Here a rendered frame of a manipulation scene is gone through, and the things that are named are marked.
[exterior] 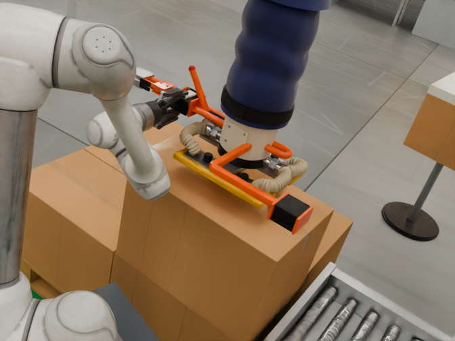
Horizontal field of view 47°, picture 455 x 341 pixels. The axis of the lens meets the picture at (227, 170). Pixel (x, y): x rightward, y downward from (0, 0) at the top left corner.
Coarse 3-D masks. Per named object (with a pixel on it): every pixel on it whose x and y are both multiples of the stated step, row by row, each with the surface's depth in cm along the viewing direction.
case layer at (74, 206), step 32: (64, 160) 237; (96, 160) 243; (32, 192) 214; (64, 192) 219; (96, 192) 223; (32, 224) 222; (64, 224) 208; (96, 224) 207; (352, 224) 250; (32, 256) 231; (64, 256) 216; (96, 256) 204; (320, 256) 221; (64, 288) 225; (96, 288) 211; (128, 288) 199; (160, 288) 188; (160, 320) 194; (192, 320) 184
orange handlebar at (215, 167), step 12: (156, 84) 178; (168, 84) 180; (192, 108) 172; (216, 120) 168; (276, 144) 163; (228, 156) 149; (288, 156) 159; (216, 168) 143; (228, 180) 142; (240, 180) 141; (252, 192) 138; (264, 192) 138
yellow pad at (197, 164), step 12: (180, 156) 167; (192, 156) 167; (204, 156) 165; (192, 168) 165; (204, 168) 164; (216, 180) 161; (252, 180) 164; (240, 192) 158; (252, 204) 156; (264, 204) 157
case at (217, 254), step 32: (128, 192) 179; (192, 192) 170; (224, 192) 174; (128, 224) 185; (160, 224) 175; (192, 224) 166; (224, 224) 160; (256, 224) 163; (320, 224) 174; (128, 256) 192; (160, 256) 181; (192, 256) 171; (224, 256) 163; (256, 256) 155; (288, 256) 159; (192, 288) 176; (224, 288) 167; (256, 288) 159; (288, 288) 182; (224, 320) 172; (256, 320) 165
